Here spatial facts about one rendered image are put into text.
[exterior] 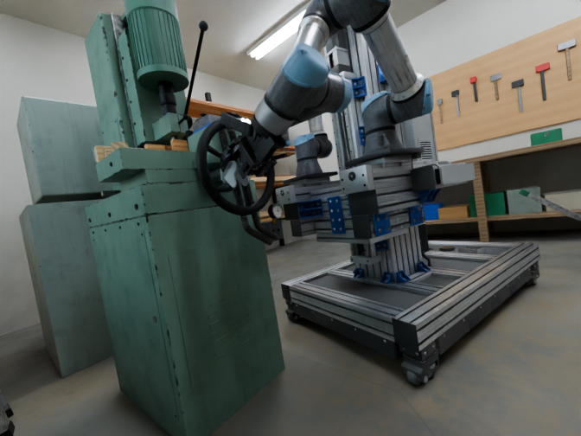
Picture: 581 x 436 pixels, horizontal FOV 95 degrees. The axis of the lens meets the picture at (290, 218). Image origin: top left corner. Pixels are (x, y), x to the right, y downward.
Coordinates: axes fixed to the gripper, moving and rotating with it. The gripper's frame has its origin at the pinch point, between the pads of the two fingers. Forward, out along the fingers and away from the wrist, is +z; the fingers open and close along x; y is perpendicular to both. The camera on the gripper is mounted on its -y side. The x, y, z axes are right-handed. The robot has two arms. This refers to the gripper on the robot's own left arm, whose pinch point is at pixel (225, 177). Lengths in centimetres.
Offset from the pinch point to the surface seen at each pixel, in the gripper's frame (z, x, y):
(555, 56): -110, 340, -25
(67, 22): 132, 41, -288
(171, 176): 18.5, -2.4, -15.4
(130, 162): 15.8, -13.2, -19.3
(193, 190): 21.2, 3.7, -11.2
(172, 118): 18.3, 8.4, -41.1
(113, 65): 25, 1, -76
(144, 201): 21.3, -11.8, -9.5
